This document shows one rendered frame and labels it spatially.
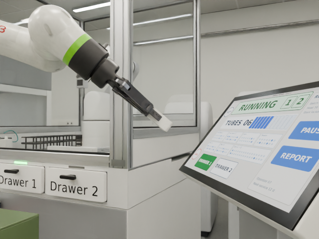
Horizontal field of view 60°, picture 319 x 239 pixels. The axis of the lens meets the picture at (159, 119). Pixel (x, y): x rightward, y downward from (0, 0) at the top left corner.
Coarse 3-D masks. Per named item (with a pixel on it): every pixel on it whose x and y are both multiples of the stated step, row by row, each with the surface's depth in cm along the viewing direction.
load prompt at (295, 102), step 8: (280, 96) 67; (288, 96) 64; (296, 96) 61; (304, 96) 58; (240, 104) 84; (248, 104) 79; (256, 104) 75; (264, 104) 71; (272, 104) 67; (280, 104) 64; (288, 104) 61; (296, 104) 59; (304, 104) 56; (232, 112) 85; (240, 112) 80; (248, 112) 75; (256, 112) 71
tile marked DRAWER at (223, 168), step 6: (216, 162) 70; (222, 162) 67; (228, 162) 65; (234, 162) 63; (216, 168) 68; (222, 168) 65; (228, 168) 63; (234, 168) 61; (216, 174) 66; (222, 174) 63; (228, 174) 61
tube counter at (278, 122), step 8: (248, 120) 72; (256, 120) 68; (264, 120) 65; (272, 120) 62; (280, 120) 59; (288, 120) 57; (240, 128) 73; (248, 128) 69; (256, 128) 66; (264, 128) 63; (272, 128) 60; (280, 128) 57
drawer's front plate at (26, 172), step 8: (0, 168) 125; (8, 168) 123; (16, 168) 121; (24, 168) 119; (32, 168) 117; (40, 168) 115; (0, 176) 125; (8, 176) 123; (16, 176) 121; (24, 176) 119; (32, 176) 117; (40, 176) 115; (0, 184) 125; (8, 184) 123; (16, 184) 121; (24, 184) 119; (32, 184) 117; (40, 184) 115; (32, 192) 117; (40, 192) 115
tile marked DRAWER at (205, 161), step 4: (204, 156) 79; (208, 156) 76; (212, 156) 74; (216, 156) 72; (200, 160) 79; (204, 160) 77; (208, 160) 75; (212, 160) 73; (196, 164) 80; (200, 164) 77; (204, 164) 75; (208, 164) 73; (200, 168) 75; (204, 168) 73; (208, 168) 71
